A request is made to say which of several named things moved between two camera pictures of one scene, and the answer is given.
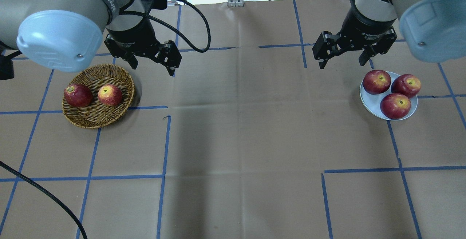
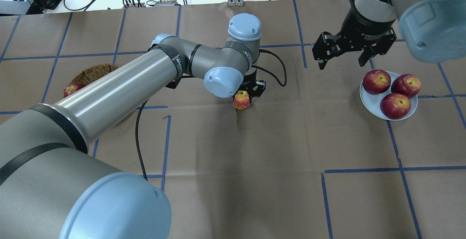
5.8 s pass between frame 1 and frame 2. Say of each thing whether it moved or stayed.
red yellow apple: moved
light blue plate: stayed
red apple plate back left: stayed
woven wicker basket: moved
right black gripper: stayed
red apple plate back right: stayed
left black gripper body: moved
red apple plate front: stayed
